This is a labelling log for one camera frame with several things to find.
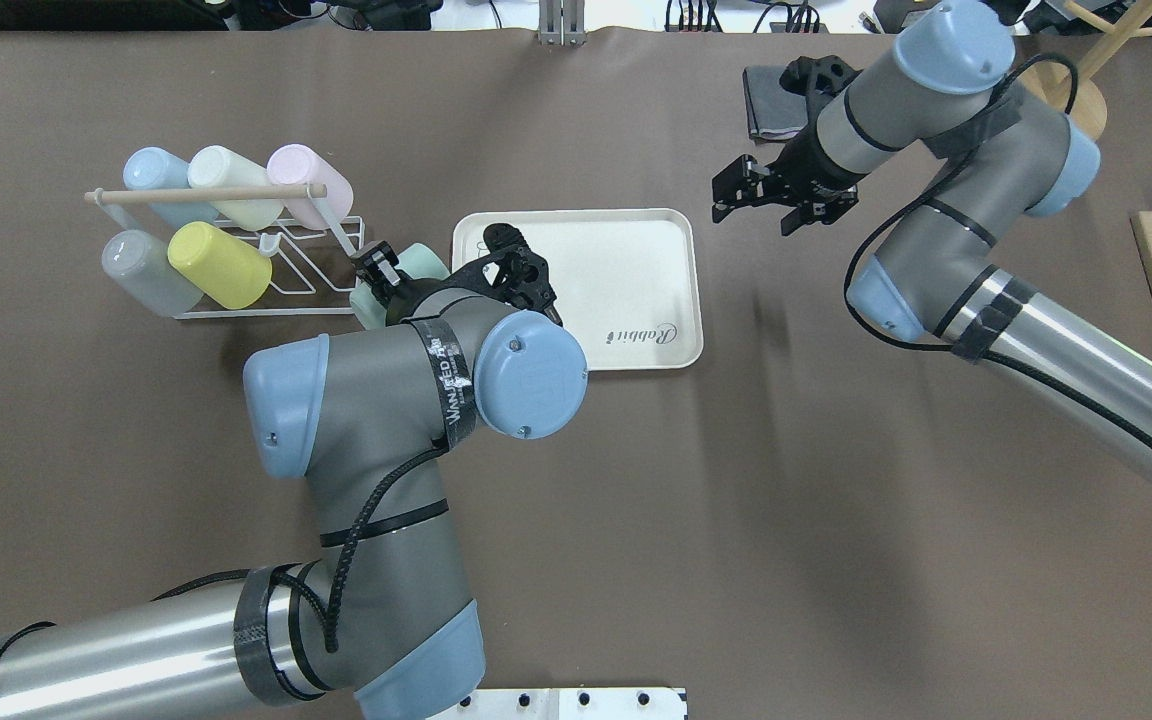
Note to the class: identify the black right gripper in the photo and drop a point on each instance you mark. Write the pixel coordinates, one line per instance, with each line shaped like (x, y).
(814, 163)

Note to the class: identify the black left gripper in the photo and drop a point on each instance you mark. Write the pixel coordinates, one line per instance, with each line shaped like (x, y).
(402, 298)

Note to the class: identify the green plastic cup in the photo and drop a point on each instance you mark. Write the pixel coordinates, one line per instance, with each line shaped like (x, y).
(416, 270)

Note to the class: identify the white rabbit print tray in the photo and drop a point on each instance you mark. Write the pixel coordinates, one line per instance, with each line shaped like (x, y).
(626, 280)

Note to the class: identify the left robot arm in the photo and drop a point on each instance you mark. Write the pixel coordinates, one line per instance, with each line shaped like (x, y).
(386, 613)

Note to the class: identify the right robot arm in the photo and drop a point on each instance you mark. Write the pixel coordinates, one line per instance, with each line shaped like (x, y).
(950, 81)

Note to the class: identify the pink plastic cup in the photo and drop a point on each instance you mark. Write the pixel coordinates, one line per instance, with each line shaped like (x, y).
(298, 164)

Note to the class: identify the yellow plastic cup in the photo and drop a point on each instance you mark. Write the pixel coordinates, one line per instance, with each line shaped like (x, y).
(230, 271)

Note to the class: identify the cream white plastic cup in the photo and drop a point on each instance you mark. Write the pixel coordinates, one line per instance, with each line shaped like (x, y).
(216, 166)

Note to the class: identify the grey translucent plastic cup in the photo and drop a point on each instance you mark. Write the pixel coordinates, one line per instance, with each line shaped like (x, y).
(137, 261)

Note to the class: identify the light blue plastic cup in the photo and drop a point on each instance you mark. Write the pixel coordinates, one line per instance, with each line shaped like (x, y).
(153, 168)

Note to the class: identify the folded grey cloth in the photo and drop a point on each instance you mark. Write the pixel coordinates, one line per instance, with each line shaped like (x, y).
(774, 113)

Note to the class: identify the wooden mug tree stand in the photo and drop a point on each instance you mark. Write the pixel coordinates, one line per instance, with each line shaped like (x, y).
(1081, 98)

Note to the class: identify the white wire cup rack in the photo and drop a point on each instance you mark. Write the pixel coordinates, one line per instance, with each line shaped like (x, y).
(311, 274)

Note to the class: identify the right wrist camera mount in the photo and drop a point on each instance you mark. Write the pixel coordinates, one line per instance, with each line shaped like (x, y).
(817, 79)

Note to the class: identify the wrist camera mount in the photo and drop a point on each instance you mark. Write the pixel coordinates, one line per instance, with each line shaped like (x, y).
(817, 79)
(511, 273)

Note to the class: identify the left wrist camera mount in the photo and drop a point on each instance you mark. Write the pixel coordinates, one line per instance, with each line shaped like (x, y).
(511, 273)

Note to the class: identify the aluminium frame post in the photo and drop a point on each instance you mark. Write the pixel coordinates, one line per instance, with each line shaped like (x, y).
(561, 22)

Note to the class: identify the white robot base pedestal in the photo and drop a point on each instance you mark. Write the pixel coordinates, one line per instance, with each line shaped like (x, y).
(632, 702)

